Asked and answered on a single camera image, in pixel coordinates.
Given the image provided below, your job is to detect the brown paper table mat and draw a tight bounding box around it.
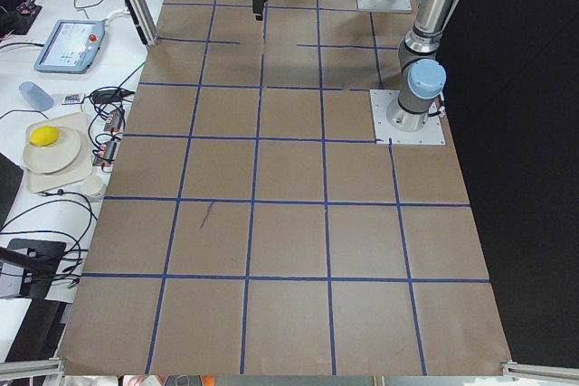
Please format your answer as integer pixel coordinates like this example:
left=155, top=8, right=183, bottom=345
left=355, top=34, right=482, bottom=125
left=59, top=0, right=510, bottom=375

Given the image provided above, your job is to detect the small white paper cup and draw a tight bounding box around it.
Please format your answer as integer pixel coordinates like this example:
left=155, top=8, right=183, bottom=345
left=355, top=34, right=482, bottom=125
left=81, top=175, right=107, bottom=199

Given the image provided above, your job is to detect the black camera stand base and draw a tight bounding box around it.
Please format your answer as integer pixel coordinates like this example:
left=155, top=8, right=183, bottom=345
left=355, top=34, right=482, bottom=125
left=1, top=239, right=66, bottom=299

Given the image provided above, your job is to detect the square beige tray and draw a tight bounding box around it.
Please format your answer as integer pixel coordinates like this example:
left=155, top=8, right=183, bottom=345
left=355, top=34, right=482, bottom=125
left=23, top=113, right=92, bottom=193

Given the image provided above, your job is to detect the blue teach pendant tablet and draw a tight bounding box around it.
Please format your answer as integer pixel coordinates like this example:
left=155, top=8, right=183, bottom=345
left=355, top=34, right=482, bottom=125
left=34, top=20, right=106, bottom=74

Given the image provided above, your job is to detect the yellow lemon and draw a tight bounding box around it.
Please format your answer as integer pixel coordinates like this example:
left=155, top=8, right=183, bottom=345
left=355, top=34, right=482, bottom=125
left=29, top=126, right=60, bottom=146

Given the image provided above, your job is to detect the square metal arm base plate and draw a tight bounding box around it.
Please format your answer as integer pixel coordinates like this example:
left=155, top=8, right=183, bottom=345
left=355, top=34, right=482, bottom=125
left=369, top=89, right=446, bottom=146

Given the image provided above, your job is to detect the translucent blue plastic cup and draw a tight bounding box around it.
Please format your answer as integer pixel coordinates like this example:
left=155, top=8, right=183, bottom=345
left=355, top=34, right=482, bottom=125
left=19, top=81, right=54, bottom=112

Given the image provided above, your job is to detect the round beige plate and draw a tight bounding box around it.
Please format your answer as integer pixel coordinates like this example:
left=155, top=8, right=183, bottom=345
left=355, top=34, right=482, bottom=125
left=23, top=127, right=81, bottom=174

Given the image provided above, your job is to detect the small remote control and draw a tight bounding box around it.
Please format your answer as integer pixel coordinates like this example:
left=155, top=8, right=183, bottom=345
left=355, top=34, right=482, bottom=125
left=62, top=93, right=85, bottom=105

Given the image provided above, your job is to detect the black electronics board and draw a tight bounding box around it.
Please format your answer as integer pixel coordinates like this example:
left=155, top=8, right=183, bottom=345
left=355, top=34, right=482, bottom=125
left=13, top=2, right=42, bottom=35

